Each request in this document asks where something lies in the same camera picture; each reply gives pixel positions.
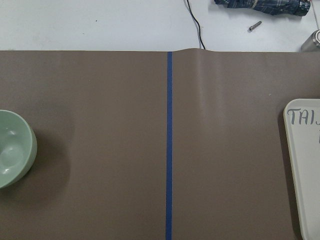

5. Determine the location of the cream bear print tray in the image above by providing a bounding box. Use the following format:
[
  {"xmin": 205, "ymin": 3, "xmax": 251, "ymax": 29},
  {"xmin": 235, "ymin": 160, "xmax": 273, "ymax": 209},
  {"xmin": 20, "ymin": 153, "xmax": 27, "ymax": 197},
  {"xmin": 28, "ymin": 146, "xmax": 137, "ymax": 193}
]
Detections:
[{"xmin": 283, "ymin": 98, "xmax": 320, "ymax": 240}]

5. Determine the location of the small metal bolt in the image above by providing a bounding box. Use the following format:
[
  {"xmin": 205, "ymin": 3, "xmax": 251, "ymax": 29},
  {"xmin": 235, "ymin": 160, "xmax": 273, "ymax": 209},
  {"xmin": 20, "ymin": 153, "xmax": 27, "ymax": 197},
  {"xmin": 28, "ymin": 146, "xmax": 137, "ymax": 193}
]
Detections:
[{"xmin": 248, "ymin": 21, "xmax": 262, "ymax": 32}]

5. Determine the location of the green ceramic bowl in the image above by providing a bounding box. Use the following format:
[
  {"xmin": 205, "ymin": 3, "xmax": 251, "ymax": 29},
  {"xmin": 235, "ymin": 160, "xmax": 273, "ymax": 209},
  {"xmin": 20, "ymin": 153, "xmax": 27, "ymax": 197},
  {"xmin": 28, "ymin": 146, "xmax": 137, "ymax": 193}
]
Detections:
[{"xmin": 0, "ymin": 109, "xmax": 38, "ymax": 189}]

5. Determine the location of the silver metal cylinder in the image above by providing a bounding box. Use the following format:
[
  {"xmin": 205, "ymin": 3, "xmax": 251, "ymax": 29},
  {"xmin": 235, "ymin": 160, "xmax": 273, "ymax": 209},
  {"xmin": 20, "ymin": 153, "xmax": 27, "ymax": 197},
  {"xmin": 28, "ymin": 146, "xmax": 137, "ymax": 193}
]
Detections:
[{"xmin": 301, "ymin": 29, "xmax": 320, "ymax": 52}]

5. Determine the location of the folded blue plaid umbrella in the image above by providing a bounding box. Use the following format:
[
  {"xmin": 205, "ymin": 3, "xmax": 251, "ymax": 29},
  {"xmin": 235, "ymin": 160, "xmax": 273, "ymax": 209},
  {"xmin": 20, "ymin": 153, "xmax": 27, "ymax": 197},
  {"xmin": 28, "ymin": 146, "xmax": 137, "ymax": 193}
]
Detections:
[{"xmin": 214, "ymin": 0, "xmax": 311, "ymax": 17}]

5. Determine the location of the thin black desk cable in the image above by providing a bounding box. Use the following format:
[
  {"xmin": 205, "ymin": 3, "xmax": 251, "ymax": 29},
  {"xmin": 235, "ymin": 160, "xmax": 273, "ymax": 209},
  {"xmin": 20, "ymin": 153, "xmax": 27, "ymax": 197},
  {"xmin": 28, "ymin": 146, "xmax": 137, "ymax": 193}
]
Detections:
[{"xmin": 184, "ymin": 0, "xmax": 207, "ymax": 50}]

